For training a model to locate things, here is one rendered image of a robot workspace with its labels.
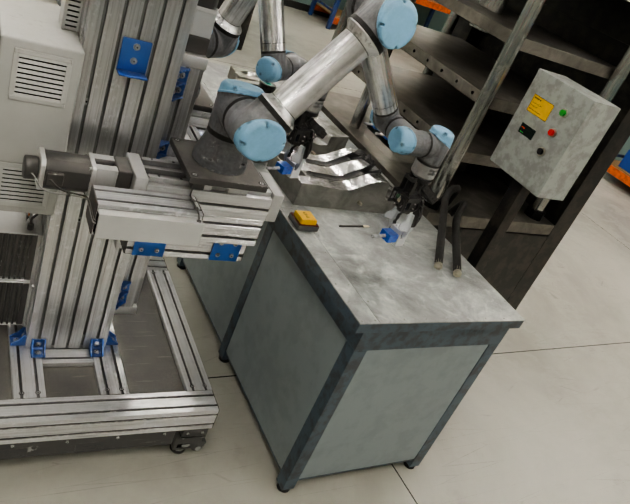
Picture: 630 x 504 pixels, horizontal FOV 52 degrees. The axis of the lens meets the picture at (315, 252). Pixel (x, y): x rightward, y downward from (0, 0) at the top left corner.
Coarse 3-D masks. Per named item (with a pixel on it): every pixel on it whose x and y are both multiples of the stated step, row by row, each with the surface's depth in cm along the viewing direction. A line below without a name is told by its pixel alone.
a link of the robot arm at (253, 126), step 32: (384, 0) 150; (352, 32) 153; (384, 32) 150; (320, 64) 154; (352, 64) 155; (288, 96) 155; (320, 96) 158; (256, 128) 152; (288, 128) 157; (256, 160) 158
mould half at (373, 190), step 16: (272, 160) 241; (320, 160) 249; (352, 160) 249; (272, 176) 241; (304, 176) 229; (368, 176) 241; (288, 192) 230; (304, 192) 226; (320, 192) 229; (336, 192) 233; (352, 192) 236; (368, 192) 239; (384, 192) 243; (336, 208) 237; (352, 208) 241; (368, 208) 244; (384, 208) 248
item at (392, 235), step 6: (384, 228) 204; (390, 228) 205; (396, 228) 204; (372, 234) 199; (378, 234) 200; (384, 234) 202; (390, 234) 201; (396, 234) 203; (384, 240) 203; (390, 240) 202; (396, 240) 204; (402, 240) 205
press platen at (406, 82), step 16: (400, 80) 342; (416, 80) 357; (432, 80) 373; (400, 96) 313; (416, 96) 325; (432, 96) 338; (448, 96) 353; (464, 96) 368; (400, 112) 306; (416, 112) 299; (432, 112) 310; (448, 112) 322; (464, 112) 335; (448, 128) 296; (480, 128) 318; (496, 128) 331; (480, 144) 293; (496, 144) 303; (464, 160) 277; (480, 160) 281
